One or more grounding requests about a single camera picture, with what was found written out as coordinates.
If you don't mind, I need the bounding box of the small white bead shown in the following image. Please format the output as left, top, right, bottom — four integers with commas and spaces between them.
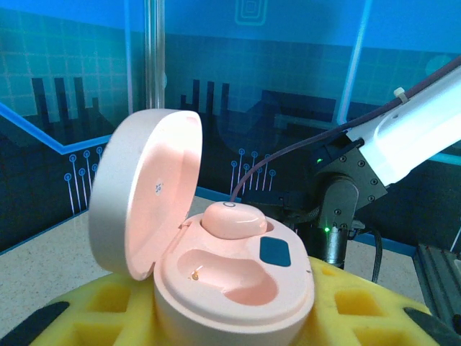
200, 200, 268, 241

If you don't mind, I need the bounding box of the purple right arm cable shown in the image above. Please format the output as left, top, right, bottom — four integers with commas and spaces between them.
228, 53, 461, 205

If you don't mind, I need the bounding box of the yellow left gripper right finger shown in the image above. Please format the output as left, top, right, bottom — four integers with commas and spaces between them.
302, 255, 461, 346

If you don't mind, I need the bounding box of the aluminium frame post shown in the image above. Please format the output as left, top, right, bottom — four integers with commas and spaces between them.
143, 0, 167, 109

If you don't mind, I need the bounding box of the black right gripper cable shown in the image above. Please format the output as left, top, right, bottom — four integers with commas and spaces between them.
370, 229, 385, 284

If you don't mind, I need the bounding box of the pink earbud charging case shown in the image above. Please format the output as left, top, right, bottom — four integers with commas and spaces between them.
88, 109, 316, 346

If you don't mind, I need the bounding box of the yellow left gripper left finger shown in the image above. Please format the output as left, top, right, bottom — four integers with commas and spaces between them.
0, 272, 163, 346

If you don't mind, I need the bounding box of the aluminium table side rail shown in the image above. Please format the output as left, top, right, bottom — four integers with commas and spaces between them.
413, 241, 461, 327

